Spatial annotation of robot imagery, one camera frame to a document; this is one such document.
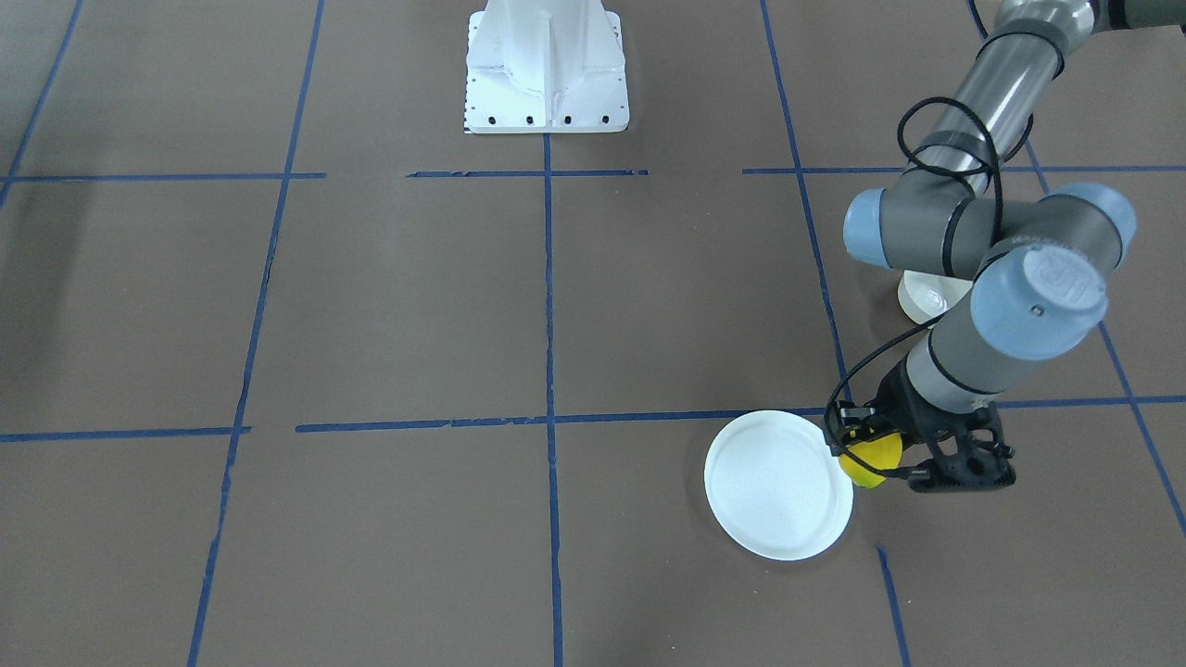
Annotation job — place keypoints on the white bowl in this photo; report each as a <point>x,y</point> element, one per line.
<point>925,296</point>

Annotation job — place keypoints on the brown paper table cover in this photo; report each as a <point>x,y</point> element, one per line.
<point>298,373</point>

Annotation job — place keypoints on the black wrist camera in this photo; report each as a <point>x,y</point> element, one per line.
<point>983,464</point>

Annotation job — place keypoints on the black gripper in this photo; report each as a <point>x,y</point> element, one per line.
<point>897,396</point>

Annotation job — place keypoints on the white plate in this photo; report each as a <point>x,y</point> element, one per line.
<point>774,488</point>

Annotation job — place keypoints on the yellow lemon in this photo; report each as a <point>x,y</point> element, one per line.
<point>884,453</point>

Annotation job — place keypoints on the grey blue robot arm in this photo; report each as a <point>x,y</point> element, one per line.
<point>1038,271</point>

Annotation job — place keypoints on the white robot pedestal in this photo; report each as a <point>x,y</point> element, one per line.
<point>545,66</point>

